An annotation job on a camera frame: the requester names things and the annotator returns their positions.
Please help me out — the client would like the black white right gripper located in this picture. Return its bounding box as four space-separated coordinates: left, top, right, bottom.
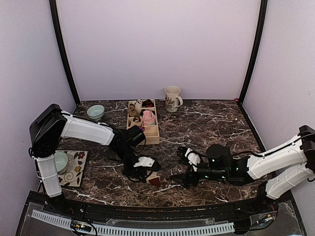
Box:
169 162 229 190

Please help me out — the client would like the cream olive striped sock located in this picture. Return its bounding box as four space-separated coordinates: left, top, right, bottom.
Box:
146 172 161 186

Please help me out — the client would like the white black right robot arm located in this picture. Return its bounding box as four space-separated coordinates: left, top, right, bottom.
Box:
170 125 315 213

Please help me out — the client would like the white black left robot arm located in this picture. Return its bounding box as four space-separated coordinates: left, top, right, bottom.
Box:
28 104 161 214

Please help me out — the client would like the cream green rolled sock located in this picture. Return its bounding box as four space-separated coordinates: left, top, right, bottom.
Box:
130 116 143 127

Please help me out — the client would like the pink rolled sock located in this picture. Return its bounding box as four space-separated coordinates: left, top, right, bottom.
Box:
142 115 156 126

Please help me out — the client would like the wooden compartment organizer box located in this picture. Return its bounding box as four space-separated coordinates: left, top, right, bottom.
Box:
126 99 160 145

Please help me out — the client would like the beige rolled sock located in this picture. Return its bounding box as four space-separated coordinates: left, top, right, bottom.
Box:
127 104 140 117

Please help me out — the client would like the black red rolled sock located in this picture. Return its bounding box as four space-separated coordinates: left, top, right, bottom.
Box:
142 99 154 108

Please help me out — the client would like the white ribbed rolled sock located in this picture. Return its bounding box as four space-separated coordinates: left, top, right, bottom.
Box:
134 99 143 109

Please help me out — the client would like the floral patterned tile coaster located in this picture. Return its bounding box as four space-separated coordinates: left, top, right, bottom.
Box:
56 150 88 187

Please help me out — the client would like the light blue ceramic bowl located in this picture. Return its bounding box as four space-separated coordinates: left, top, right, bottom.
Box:
87 105 105 120

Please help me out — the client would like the seashell coral ceramic mug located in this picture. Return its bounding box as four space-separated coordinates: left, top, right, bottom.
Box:
164 86 183 113

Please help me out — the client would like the small green cup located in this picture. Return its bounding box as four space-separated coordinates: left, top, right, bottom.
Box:
54 152 68 175

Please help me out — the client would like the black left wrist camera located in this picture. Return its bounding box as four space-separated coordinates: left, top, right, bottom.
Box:
127 125 146 147

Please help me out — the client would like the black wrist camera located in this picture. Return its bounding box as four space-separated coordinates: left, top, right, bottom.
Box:
206 144 233 170
127 125 146 147

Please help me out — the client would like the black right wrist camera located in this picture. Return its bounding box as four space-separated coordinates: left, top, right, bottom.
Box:
206 144 233 170

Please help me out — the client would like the black front frame rail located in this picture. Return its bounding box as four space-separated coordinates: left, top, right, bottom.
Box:
27 190 293 223

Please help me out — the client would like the black right corner post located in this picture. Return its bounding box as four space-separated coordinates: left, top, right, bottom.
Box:
238 0 268 107

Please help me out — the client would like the black corner post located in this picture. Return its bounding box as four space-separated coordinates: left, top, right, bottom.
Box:
49 0 81 106
238 0 268 107

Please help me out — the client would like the white slotted cable duct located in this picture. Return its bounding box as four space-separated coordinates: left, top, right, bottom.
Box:
31 209 235 236

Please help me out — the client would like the black left corner post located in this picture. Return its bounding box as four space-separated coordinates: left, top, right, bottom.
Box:
49 0 81 106

